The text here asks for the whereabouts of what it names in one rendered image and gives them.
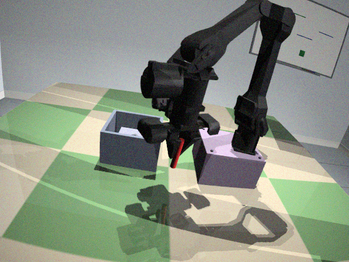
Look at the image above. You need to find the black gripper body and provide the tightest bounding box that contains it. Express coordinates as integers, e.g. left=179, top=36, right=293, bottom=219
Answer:
left=137, top=96, right=220, bottom=144

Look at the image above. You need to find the red peg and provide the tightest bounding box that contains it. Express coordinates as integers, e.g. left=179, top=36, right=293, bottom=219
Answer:
left=170, top=138, right=184, bottom=168

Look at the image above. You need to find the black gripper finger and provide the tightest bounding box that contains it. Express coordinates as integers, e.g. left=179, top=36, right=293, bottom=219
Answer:
left=179, top=131, right=202, bottom=155
left=166, top=138, right=182, bottom=159

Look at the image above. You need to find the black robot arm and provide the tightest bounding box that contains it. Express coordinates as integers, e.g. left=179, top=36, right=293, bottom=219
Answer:
left=140, top=0, right=296, bottom=156

